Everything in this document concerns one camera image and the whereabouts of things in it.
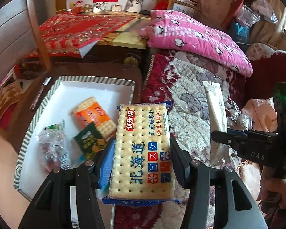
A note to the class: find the teddy bear plush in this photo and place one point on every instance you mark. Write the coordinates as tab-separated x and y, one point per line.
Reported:
87	8

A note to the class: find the wooden cabinet table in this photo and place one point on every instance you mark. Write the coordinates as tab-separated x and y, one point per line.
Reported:
123	45

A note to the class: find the teal bag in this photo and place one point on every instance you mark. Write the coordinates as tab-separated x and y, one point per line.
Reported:
238	32

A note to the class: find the pink penguin quilt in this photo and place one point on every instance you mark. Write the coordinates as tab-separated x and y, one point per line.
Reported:
175	30

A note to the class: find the white striped tray box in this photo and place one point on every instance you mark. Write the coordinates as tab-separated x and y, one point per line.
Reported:
64	94

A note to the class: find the santa plush toy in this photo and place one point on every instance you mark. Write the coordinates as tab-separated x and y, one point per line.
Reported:
78	7

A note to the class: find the small framed photo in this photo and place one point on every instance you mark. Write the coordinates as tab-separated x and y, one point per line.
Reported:
116	7

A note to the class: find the long white snack pack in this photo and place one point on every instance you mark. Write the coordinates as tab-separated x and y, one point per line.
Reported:
218	122

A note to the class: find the wooden chair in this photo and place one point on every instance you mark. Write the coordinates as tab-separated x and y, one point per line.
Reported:
19	33

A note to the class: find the large wedding photo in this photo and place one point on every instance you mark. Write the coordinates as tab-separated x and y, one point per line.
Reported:
133	5

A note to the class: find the wooden shelf rack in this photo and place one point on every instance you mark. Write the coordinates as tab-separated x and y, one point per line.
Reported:
188	7

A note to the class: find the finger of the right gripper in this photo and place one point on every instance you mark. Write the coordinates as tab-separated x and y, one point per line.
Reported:
221	137
238	132

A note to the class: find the small green white snack pack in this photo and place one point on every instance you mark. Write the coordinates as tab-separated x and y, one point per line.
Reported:
55	134

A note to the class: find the clear bag of dried dates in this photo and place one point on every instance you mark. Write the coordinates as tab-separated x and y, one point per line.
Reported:
52	156

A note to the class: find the pink plastic bag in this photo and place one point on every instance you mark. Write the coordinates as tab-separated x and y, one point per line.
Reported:
263	114

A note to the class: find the orange soda cracker pack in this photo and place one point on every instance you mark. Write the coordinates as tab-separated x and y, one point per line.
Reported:
90	111

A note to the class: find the silver grey snack pack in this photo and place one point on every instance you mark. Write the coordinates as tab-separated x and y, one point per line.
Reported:
237	120

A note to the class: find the red embroidered tablecloth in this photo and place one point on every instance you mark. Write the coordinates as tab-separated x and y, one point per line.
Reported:
64	34

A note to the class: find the Hokkaido cracker pack blue white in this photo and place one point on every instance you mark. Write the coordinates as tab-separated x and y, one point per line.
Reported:
142	170

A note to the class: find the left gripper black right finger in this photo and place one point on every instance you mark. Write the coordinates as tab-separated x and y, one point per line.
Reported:
181	160

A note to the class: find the dark green cracker pack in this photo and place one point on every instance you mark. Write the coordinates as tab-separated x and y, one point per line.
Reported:
90	141

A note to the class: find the person's right hand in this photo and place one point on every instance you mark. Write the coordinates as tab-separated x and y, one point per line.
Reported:
268	185

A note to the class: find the brown checkered cushion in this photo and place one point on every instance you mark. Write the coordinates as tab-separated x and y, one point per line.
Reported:
9	95

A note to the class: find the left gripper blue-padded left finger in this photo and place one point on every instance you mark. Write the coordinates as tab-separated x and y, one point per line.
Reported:
104	164

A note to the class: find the floral fleece blanket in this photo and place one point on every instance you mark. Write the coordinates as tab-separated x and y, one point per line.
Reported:
177	79

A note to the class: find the dark wooden side table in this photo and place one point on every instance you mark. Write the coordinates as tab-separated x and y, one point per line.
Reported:
37	90

